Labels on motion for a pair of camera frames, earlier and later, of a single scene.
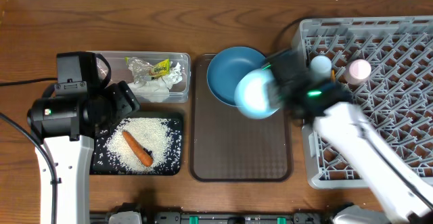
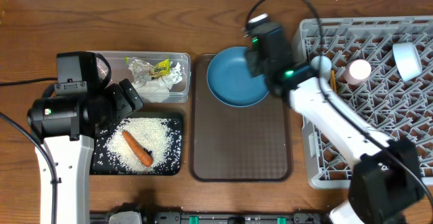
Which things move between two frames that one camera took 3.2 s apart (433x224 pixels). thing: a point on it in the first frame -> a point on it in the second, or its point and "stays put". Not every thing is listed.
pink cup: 358,72 stays put
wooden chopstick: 333,75 stays put
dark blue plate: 226,68 stays put
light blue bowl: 250,96 -> 407,59
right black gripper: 278,88 -> 253,72
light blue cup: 321,67 stays put
